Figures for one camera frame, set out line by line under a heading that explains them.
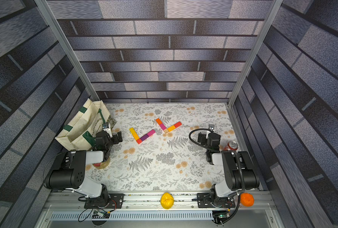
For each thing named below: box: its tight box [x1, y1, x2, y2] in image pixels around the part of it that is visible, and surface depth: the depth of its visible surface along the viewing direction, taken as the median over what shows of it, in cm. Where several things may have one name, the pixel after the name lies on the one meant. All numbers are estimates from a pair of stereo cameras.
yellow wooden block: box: [129, 127, 137, 135], surface depth 105 cm
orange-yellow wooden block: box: [132, 133, 141, 141], surface depth 102 cm
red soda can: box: [223, 140, 238, 151], surface depth 85 cm
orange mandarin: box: [240, 192, 255, 208], surface depth 72 cm
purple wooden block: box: [139, 133, 150, 142], surface depth 101 cm
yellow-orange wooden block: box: [167, 124, 176, 132], surface depth 106 cm
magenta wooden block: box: [147, 129, 156, 137], surface depth 105 cm
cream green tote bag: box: [54, 98, 118, 152], surface depth 87 cm
